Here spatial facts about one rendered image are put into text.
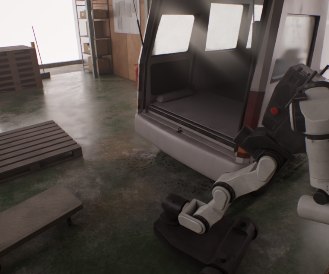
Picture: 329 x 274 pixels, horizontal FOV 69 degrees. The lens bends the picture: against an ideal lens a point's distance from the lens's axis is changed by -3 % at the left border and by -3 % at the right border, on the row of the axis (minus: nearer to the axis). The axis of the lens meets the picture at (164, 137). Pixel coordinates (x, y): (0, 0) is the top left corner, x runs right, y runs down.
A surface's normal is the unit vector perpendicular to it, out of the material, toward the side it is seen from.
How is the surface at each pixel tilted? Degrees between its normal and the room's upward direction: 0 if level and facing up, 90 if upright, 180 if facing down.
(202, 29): 95
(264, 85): 77
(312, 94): 70
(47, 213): 0
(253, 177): 90
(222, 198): 90
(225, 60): 87
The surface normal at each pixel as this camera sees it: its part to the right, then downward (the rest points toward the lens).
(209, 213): -0.58, 0.36
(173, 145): -0.77, 0.23
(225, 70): 0.63, 0.30
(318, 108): -0.49, -0.51
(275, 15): 0.04, 0.22
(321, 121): -0.54, -0.09
